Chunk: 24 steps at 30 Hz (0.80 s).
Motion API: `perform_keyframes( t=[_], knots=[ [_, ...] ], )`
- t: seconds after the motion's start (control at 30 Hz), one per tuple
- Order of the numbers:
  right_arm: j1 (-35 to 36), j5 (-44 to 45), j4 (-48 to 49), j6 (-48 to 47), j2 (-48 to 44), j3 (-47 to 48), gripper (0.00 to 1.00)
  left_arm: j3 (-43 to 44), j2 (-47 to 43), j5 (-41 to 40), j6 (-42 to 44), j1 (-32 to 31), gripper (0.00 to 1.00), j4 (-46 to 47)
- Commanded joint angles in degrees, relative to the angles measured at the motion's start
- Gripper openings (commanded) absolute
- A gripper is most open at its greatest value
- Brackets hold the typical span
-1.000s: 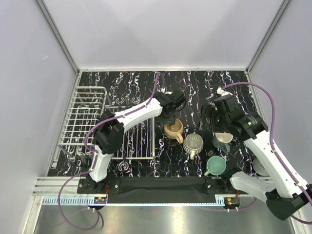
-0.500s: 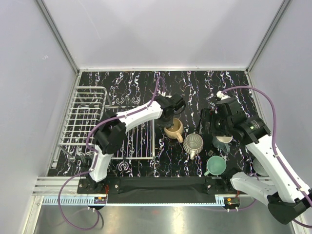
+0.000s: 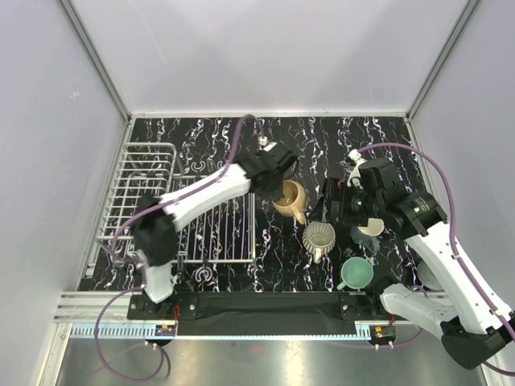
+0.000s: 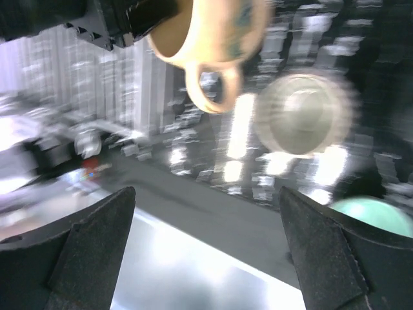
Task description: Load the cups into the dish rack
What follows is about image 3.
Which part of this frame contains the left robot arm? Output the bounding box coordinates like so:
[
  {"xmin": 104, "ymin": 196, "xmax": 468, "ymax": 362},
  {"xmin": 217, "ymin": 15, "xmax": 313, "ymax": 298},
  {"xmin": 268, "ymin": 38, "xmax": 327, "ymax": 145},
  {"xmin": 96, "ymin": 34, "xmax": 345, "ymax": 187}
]
[{"xmin": 130, "ymin": 142, "xmax": 298, "ymax": 319}]

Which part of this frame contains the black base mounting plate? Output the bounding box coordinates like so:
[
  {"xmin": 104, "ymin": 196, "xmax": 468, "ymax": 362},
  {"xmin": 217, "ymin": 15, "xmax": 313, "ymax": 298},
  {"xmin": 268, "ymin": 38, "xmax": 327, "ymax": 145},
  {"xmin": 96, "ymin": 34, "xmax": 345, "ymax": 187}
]
[{"xmin": 127, "ymin": 292, "xmax": 392, "ymax": 322}]

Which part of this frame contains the grey glazed mug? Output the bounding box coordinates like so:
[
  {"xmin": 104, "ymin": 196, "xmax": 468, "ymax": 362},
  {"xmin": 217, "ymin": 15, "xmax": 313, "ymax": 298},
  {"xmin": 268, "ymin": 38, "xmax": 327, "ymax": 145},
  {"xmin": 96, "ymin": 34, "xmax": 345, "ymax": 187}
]
[{"xmin": 417, "ymin": 261, "xmax": 443, "ymax": 291}]

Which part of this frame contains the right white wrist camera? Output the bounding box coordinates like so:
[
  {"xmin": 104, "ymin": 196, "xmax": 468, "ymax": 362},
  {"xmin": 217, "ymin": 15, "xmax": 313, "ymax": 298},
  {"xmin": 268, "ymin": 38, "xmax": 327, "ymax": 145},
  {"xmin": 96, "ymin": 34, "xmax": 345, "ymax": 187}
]
[{"xmin": 347, "ymin": 149, "xmax": 366, "ymax": 189}]

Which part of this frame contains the tan ceramic mug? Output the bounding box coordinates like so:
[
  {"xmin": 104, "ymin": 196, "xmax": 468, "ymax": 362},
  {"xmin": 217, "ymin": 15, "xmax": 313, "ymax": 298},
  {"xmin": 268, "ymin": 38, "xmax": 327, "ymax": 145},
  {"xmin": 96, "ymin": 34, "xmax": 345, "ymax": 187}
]
[{"xmin": 273, "ymin": 180, "xmax": 308, "ymax": 225}]

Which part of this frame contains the mint green mug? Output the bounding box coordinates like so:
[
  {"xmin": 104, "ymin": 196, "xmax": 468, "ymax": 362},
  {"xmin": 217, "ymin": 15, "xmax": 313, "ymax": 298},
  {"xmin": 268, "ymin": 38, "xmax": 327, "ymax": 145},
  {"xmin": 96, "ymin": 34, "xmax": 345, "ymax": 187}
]
[{"xmin": 336, "ymin": 257, "xmax": 374, "ymax": 290}]

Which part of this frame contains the ribbed grey mug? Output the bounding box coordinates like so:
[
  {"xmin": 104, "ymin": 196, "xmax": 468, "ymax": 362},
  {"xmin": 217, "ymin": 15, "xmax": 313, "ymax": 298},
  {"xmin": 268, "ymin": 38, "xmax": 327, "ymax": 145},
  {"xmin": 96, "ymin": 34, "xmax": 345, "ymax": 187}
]
[{"xmin": 302, "ymin": 221, "xmax": 336, "ymax": 264}]

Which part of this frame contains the metal wire dish rack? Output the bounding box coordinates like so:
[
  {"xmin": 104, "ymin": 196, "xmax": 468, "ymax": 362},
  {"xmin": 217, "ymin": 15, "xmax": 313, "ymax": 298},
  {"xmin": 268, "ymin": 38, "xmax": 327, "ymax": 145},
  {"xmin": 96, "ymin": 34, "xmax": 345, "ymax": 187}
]
[{"xmin": 108, "ymin": 159, "xmax": 250, "ymax": 266}]

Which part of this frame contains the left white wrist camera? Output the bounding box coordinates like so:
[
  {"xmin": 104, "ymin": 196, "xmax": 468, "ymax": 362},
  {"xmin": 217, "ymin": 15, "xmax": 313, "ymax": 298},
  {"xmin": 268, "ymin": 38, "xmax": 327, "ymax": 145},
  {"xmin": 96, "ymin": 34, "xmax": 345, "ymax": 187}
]
[{"xmin": 257, "ymin": 136, "xmax": 277, "ymax": 152}]

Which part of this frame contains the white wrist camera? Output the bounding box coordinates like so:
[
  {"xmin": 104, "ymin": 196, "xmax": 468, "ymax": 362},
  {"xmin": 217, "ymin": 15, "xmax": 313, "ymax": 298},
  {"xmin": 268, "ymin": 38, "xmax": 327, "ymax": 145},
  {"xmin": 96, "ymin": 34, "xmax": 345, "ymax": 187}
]
[
  {"xmin": 257, "ymin": 136, "xmax": 277, "ymax": 152},
  {"xmin": 347, "ymin": 149, "xmax": 366, "ymax": 189}
]

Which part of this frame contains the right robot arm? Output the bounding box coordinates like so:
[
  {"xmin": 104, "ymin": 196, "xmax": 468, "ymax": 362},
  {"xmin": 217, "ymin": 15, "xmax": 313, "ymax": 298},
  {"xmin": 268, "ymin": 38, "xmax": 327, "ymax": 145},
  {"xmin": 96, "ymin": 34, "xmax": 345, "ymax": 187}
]
[{"xmin": 319, "ymin": 158, "xmax": 514, "ymax": 369}]

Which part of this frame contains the dark mug cream interior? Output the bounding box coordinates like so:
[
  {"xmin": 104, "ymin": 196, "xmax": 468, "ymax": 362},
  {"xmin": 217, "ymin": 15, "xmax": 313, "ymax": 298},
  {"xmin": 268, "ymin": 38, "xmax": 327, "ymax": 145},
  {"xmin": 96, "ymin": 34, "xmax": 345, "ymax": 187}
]
[{"xmin": 350, "ymin": 218, "xmax": 385, "ymax": 253}]

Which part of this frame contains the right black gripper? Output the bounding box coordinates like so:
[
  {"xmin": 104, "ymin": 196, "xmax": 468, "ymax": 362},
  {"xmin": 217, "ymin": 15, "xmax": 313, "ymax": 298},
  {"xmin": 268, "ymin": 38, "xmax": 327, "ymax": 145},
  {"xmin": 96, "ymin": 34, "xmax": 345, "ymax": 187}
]
[{"xmin": 307, "ymin": 177, "xmax": 384, "ymax": 227}]

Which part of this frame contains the white slotted cable duct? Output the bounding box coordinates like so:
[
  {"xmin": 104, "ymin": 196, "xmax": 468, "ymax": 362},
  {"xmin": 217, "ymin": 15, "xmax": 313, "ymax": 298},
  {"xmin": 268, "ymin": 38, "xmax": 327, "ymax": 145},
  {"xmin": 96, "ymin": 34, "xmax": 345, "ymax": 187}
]
[{"xmin": 70, "ymin": 323, "xmax": 176, "ymax": 339}]

